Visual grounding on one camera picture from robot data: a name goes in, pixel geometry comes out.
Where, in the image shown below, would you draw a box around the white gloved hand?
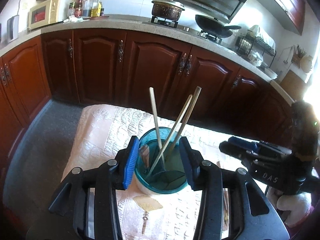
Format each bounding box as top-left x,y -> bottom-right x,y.
266,187 -> 312,228

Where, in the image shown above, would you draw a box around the white quilted table cloth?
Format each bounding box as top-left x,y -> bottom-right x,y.
61,104 -> 273,240

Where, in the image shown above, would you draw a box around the teal rimmed floral utensil cup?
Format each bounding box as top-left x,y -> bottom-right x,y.
135,128 -> 187,196

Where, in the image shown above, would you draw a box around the wooden chopstick left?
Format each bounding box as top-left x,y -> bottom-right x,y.
149,87 -> 162,150

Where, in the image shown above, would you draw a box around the wooden chopstick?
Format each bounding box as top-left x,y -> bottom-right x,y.
149,87 -> 162,150
166,86 -> 202,160
147,94 -> 193,177

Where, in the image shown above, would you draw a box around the wooden chopstick middle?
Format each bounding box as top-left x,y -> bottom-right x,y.
147,94 -> 193,177

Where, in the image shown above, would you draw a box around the wooden chopstick right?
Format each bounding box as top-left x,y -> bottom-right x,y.
166,86 -> 202,160

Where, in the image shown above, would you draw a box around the black dish rack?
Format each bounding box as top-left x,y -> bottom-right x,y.
235,34 -> 277,67

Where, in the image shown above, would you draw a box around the red wooden base cabinets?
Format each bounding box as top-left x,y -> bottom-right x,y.
1,29 -> 291,168

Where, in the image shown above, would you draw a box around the black wok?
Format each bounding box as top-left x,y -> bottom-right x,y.
195,15 -> 242,38

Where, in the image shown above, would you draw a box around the red wooden upper cabinet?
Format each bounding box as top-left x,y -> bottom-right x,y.
257,0 -> 305,36

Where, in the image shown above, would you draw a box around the gas stove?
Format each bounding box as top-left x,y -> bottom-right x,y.
143,16 -> 222,44

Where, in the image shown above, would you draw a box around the brown cooking pot with lid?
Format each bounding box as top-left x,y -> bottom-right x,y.
151,0 -> 185,22

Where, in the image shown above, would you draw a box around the yellow oil bottle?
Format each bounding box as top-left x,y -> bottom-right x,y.
91,0 -> 101,17

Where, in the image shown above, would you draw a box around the red label sauce bottle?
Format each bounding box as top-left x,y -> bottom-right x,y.
74,0 -> 83,17

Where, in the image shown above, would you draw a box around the cream microwave oven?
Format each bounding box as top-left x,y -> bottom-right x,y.
28,0 -> 72,30

